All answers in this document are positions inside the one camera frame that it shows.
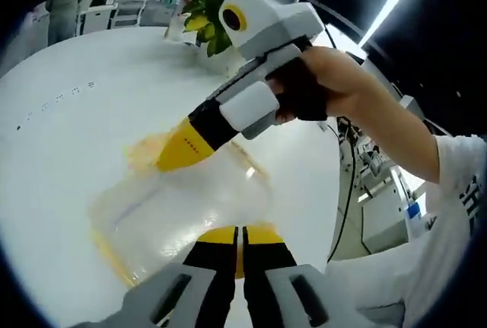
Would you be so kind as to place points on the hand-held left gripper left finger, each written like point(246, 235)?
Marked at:
point(213, 274)

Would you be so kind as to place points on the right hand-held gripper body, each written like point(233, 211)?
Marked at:
point(274, 20)

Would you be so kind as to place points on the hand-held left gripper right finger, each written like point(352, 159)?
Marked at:
point(270, 274)

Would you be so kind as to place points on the clear plastic bag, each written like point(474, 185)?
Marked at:
point(190, 210)

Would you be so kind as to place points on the person's right hand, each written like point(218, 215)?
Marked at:
point(342, 80)

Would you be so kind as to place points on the white plant pot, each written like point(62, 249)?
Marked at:
point(218, 63)

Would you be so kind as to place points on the green potted plant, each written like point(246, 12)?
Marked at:
point(207, 4)

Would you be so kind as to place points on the small white pot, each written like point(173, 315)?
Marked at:
point(179, 29)

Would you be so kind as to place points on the ceiling light strip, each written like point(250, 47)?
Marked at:
point(392, 4)

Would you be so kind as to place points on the white office desk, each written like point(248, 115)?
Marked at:
point(384, 198)

